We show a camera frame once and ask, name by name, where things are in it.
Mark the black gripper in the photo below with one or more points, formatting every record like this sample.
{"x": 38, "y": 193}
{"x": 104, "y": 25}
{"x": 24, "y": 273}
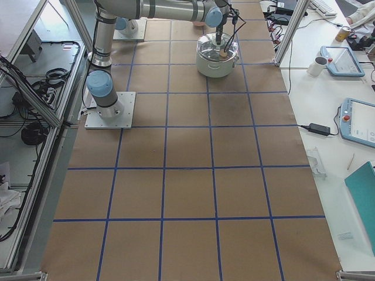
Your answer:
{"x": 220, "y": 29}

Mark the glass pot lid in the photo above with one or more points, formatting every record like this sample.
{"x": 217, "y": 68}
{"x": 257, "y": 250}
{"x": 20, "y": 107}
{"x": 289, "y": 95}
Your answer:
{"x": 210, "y": 50}

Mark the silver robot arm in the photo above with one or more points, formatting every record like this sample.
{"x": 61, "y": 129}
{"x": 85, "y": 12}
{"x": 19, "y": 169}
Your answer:
{"x": 213, "y": 13}
{"x": 99, "y": 81}

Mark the white cooking pot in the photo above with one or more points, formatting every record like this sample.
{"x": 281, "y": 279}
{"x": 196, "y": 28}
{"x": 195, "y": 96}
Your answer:
{"x": 215, "y": 69}

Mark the pink bowl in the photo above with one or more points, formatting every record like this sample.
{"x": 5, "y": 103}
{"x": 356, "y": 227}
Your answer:
{"x": 198, "y": 24}

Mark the white mug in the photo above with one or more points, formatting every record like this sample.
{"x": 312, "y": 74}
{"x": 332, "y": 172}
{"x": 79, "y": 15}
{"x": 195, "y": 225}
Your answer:
{"x": 317, "y": 66}

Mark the yellow can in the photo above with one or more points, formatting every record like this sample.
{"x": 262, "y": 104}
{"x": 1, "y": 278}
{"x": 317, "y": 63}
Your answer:
{"x": 343, "y": 33}

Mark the blue teach pendant far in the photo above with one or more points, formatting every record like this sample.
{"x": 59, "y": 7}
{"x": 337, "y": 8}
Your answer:
{"x": 344, "y": 63}

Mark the blue teach pendant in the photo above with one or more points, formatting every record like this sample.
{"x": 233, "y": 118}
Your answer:
{"x": 344, "y": 63}
{"x": 357, "y": 121}

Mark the black power adapter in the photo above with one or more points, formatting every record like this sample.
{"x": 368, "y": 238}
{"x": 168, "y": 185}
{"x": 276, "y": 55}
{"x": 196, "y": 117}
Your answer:
{"x": 319, "y": 129}

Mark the blue teach pendant near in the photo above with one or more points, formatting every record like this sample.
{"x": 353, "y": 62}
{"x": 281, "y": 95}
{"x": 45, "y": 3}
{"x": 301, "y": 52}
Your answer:
{"x": 357, "y": 121}

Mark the clear plastic holder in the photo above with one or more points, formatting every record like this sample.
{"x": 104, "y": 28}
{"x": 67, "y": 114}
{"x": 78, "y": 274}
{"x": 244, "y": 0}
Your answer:
{"x": 315, "y": 163}

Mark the wooden stick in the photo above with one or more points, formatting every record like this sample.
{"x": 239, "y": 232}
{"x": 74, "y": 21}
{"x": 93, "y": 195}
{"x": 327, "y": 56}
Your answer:
{"x": 350, "y": 161}

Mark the teal folder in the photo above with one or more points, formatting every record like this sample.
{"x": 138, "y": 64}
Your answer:
{"x": 361, "y": 186}

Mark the white cloth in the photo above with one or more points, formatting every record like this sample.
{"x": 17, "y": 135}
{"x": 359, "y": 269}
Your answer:
{"x": 10, "y": 199}

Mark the aluminium frame post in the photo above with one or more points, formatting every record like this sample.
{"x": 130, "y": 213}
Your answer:
{"x": 296, "y": 18}

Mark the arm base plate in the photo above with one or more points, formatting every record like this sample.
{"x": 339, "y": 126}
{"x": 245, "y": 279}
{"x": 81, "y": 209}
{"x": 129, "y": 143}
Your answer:
{"x": 130, "y": 30}
{"x": 118, "y": 116}

